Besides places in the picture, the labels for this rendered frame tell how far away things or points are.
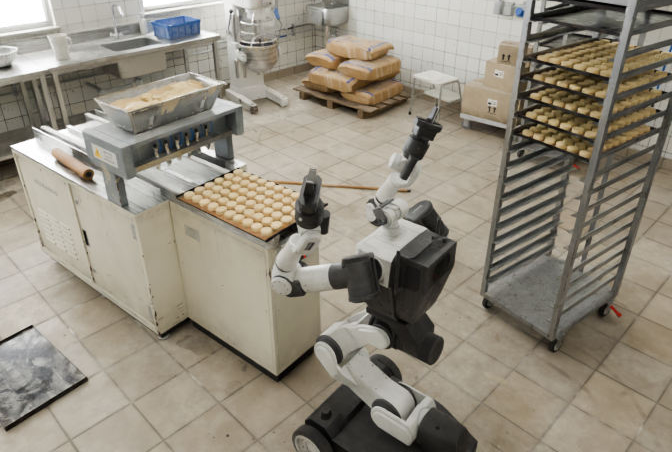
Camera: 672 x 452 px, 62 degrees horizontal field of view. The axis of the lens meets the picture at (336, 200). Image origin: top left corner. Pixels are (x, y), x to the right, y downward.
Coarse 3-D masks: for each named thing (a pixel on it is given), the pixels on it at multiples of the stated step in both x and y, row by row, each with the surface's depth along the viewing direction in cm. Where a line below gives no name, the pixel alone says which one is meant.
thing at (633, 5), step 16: (640, 0) 210; (624, 32) 215; (624, 48) 217; (624, 64) 222; (608, 96) 228; (608, 112) 230; (592, 160) 242; (592, 176) 244; (576, 224) 258; (576, 240) 260; (560, 288) 276; (560, 304) 279
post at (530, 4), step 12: (528, 0) 244; (528, 12) 246; (528, 24) 248; (516, 72) 260; (516, 84) 262; (516, 108) 268; (504, 144) 278; (504, 156) 280; (504, 168) 282; (492, 216) 298; (492, 228) 301; (492, 240) 304
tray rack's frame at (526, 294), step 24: (600, 0) 219; (624, 0) 212; (648, 0) 213; (648, 168) 285; (600, 192) 313; (648, 192) 290; (552, 240) 347; (528, 264) 346; (552, 264) 346; (624, 264) 312; (504, 288) 325; (528, 288) 325; (552, 288) 325; (528, 312) 306; (552, 312) 306; (576, 312) 306
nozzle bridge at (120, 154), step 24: (192, 120) 276; (216, 120) 295; (240, 120) 297; (96, 144) 260; (120, 144) 250; (144, 144) 255; (168, 144) 276; (192, 144) 283; (216, 144) 316; (120, 168) 254; (144, 168) 263; (120, 192) 265
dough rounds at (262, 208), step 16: (224, 176) 280; (240, 176) 284; (256, 176) 279; (192, 192) 265; (208, 192) 265; (224, 192) 265; (240, 192) 265; (256, 192) 265; (272, 192) 265; (288, 192) 265; (208, 208) 253; (224, 208) 251; (240, 208) 251; (256, 208) 252; (272, 208) 254; (288, 208) 251; (240, 224) 243; (256, 224) 239; (272, 224) 239; (288, 224) 243
